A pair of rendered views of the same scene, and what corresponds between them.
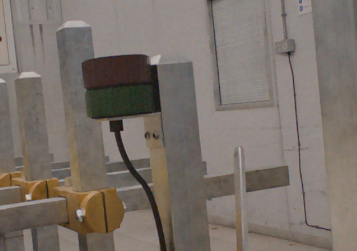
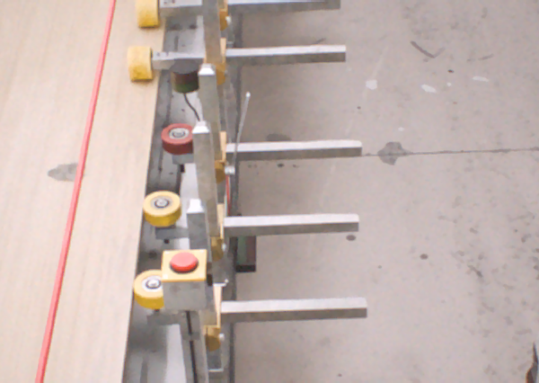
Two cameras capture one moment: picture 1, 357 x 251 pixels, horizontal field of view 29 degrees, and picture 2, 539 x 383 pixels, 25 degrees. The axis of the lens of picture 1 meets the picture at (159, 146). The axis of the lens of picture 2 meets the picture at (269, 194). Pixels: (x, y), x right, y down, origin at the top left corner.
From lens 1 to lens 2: 2.20 m
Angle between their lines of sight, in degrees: 43
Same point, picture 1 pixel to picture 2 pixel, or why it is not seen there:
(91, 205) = not seen: hidden behind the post
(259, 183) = (323, 58)
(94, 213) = not seen: hidden behind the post
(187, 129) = (210, 96)
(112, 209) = (218, 76)
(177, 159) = (206, 106)
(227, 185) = (302, 57)
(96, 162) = (215, 49)
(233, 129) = not seen: outside the picture
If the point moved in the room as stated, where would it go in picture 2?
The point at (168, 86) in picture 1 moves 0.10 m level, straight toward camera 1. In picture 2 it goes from (203, 82) to (181, 107)
